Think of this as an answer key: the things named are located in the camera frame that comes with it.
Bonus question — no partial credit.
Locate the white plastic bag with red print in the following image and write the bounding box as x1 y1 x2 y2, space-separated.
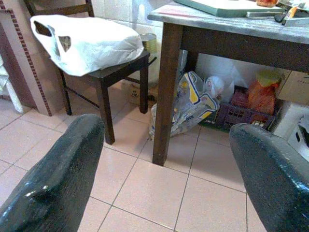
204 75 235 103

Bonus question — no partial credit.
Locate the white plastic crate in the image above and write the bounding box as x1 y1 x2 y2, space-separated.
274 102 309 162

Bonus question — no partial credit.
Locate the pink paper sheet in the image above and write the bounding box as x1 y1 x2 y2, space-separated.
156 4 206 18

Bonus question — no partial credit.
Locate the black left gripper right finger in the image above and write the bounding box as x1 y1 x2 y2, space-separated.
228 123 309 232

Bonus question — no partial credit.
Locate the yellow green lid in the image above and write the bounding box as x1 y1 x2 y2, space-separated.
255 69 282 87

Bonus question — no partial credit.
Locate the green cutting board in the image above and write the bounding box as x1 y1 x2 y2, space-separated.
174 0 283 18

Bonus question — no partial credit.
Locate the clear bag with yellow blue print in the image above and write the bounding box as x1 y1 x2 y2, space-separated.
149 71 221 140

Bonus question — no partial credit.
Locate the dark wooden chair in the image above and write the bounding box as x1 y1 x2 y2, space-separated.
23 0 151 145

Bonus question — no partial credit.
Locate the white plastic carrier bag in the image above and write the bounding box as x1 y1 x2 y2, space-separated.
30 14 145 77

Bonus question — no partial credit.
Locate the white cloth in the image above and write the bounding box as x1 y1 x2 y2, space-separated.
0 54 24 114

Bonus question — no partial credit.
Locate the orange net bag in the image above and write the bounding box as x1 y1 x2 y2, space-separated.
248 79 278 116

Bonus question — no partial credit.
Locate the white bag with black print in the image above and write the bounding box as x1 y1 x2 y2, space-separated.
127 81 150 106

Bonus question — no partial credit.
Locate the dark wooden table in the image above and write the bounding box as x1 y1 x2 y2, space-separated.
147 1 309 167

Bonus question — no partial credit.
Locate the cardboard box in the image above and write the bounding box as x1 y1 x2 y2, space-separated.
276 69 309 106

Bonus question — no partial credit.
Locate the grey flat metal bar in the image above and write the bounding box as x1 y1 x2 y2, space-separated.
246 10 309 18

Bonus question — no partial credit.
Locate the purple plastic crate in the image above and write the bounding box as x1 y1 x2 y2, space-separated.
215 85 281 131

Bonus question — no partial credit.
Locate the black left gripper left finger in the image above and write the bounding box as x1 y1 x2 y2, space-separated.
0 114 105 232

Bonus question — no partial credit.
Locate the metal tin can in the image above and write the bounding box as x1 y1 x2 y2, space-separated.
140 33 158 53

